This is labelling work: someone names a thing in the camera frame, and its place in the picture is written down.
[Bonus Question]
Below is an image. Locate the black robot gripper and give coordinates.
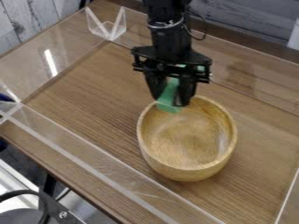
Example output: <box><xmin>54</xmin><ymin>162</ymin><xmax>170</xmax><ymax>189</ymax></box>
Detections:
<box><xmin>131</xmin><ymin>17</ymin><xmax>213</xmax><ymax>107</ymax></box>

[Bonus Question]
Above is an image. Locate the green rectangular block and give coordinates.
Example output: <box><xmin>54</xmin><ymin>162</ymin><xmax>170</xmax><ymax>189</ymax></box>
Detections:
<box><xmin>155</xmin><ymin>64</ymin><xmax>207</xmax><ymax>115</ymax></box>

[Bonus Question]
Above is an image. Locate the brown wooden bowl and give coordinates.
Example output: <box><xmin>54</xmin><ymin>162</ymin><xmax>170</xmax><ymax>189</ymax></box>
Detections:
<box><xmin>136</xmin><ymin>96</ymin><xmax>239</xmax><ymax>182</ymax></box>

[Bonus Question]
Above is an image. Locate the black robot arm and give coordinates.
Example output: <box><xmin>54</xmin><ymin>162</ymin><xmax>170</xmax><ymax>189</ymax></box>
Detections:
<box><xmin>131</xmin><ymin>0</ymin><xmax>213</xmax><ymax>107</ymax></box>

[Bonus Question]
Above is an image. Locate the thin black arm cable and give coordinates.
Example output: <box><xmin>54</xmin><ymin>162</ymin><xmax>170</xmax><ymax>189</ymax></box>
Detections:
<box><xmin>182</xmin><ymin>7</ymin><xmax>210</xmax><ymax>42</ymax></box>

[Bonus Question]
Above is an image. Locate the clear acrylic corner bracket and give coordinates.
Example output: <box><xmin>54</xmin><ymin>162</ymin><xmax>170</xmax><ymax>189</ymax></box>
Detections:
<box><xmin>84</xmin><ymin>7</ymin><xmax>127</xmax><ymax>42</ymax></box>

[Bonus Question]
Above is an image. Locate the clear acrylic table enclosure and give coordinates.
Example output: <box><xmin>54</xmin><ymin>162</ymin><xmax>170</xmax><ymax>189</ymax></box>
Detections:
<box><xmin>0</xmin><ymin>0</ymin><xmax>299</xmax><ymax>224</ymax></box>

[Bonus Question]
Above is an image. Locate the black metal bracket with bolt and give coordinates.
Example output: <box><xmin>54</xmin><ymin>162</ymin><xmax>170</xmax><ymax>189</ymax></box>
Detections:
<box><xmin>39</xmin><ymin>192</ymin><xmax>87</xmax><ymax>224</ymax></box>

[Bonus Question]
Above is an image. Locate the black cable loop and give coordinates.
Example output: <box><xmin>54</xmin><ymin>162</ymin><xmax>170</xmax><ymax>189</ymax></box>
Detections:
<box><xmin>0</xmin><ymin>189</ymin><xmax>51</xmax><ymax>224</ymax></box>

